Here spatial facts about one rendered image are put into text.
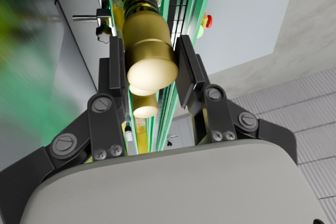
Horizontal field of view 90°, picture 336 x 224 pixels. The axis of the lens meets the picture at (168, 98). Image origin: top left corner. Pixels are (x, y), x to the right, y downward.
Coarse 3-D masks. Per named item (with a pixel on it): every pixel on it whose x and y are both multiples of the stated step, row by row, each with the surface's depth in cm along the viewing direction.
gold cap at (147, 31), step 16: (144, 16) 11; (160, 16) 12; (128, 32) 11; (144, 32) 10; (160, 32) 11; (128, 48) 10; (144, 48) 10; (160, 48) 10; (128, 64) 10; (144, 64) 10; (160, 64) 10; (176, 64) 10; (128, 80) 11; (144, 80) 11; (160, 80) 11
